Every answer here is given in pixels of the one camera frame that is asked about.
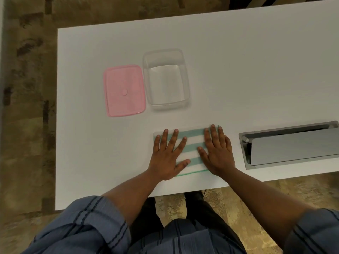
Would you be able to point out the person's right hand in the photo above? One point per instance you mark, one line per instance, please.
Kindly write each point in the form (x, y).
(219, 158)

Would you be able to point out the person's left hand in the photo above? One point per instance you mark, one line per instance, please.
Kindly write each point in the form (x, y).
(165, 163)

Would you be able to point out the person's right middle finger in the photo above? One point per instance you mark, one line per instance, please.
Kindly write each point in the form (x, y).
(215, 136)

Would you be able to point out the person's left little finger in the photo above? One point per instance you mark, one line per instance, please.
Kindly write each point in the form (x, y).
(157, 144)

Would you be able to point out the person's left thumb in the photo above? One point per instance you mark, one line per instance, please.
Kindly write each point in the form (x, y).
(183, 165)

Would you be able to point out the person's left middle finger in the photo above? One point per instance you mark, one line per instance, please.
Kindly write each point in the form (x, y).
(173, 141)

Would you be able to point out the person's right little finger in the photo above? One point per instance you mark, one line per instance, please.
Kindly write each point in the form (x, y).
(228, 142)

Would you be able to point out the person's right thumb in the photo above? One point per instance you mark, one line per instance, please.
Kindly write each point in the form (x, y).
(202, 155)

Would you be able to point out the green and white striped cloth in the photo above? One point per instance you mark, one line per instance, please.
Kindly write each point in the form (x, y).
(192, 141)

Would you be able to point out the person's left forearm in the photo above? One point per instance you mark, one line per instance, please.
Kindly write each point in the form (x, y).
(137, 193)

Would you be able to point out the person's right forearm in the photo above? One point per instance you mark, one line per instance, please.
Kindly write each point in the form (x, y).
(262, 201)

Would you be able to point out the black trousers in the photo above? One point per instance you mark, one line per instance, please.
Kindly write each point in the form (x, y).
(196, 207)

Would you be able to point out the clear plastic food container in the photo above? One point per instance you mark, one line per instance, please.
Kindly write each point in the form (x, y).
(166, 80)

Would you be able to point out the pink plastic container lid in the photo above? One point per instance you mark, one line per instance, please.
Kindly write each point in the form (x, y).
(124, 90)

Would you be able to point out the blue striped shirt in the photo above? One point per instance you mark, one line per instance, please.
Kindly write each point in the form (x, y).
(87, 230)

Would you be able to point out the dark chair base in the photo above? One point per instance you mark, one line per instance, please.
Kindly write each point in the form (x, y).
(251, 2)

